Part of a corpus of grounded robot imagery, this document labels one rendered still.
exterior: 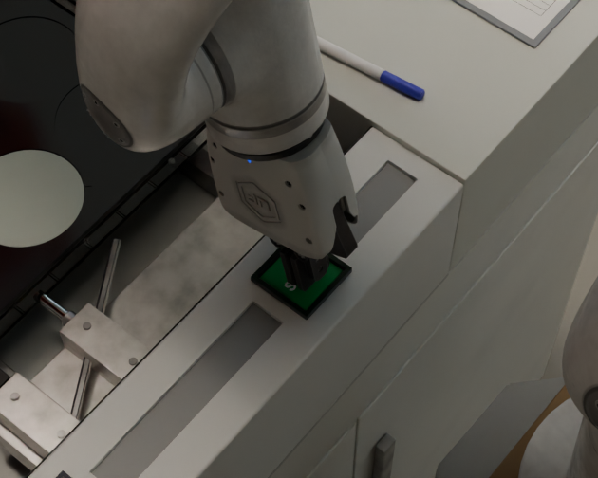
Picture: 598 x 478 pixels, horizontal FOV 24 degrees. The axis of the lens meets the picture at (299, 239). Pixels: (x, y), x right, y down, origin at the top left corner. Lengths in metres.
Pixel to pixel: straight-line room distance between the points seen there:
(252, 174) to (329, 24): 0.30
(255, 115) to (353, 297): 0.24
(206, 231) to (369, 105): 0.18
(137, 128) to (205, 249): 0.39
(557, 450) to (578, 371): 0.38
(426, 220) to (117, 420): 0.29
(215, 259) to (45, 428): 0.21
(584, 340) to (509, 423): 0.48
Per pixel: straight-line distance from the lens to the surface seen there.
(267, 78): 0.85
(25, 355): 1.21
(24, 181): 1.21
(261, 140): 0.88
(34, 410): 1.09
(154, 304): 1.15
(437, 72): 1.18
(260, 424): 1.04
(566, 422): 1.09
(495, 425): 1.17
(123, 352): 1.10
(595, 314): 0.70
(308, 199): 0.92
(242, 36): 0.82
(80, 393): 1.10
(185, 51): 0.74
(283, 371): 1.03
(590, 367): 0.70
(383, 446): 1.37
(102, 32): 0.76
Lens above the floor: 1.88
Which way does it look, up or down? 58 degrees down
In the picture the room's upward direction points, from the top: straight up
